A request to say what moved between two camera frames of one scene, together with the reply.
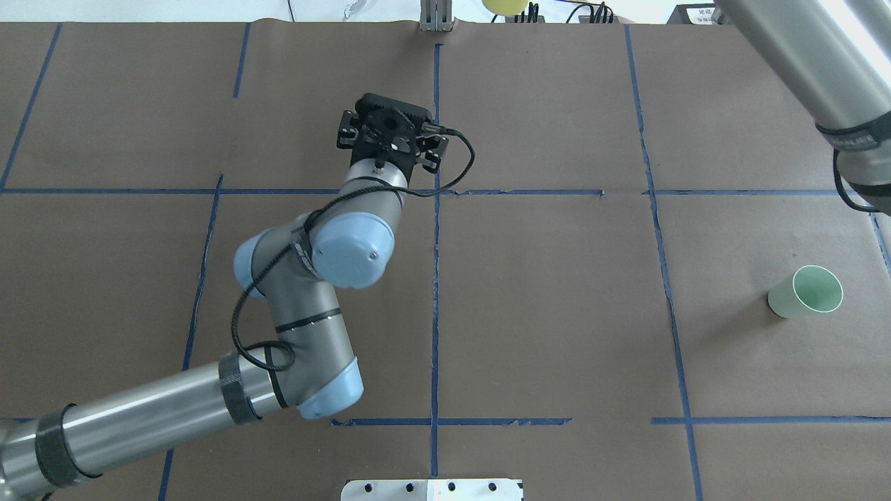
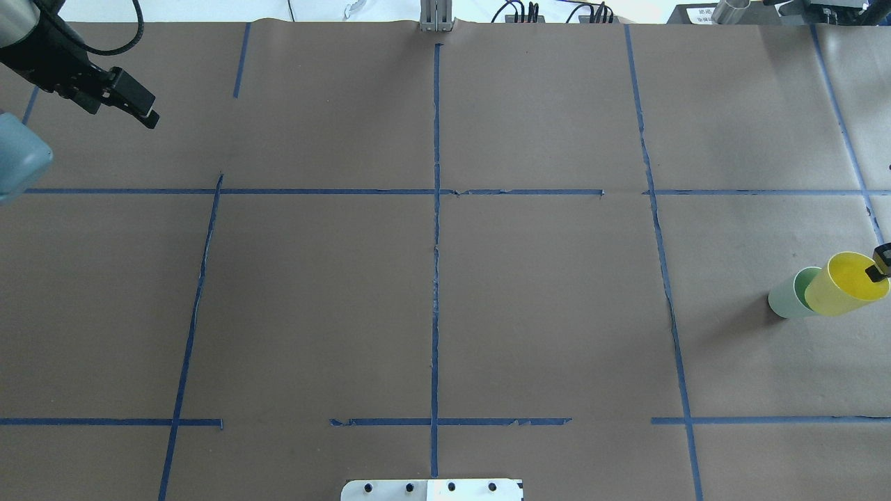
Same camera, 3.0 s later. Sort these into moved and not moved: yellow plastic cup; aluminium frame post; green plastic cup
Moved: yellow plastic cup
Not moved: green plastic cup; aluminium frame post
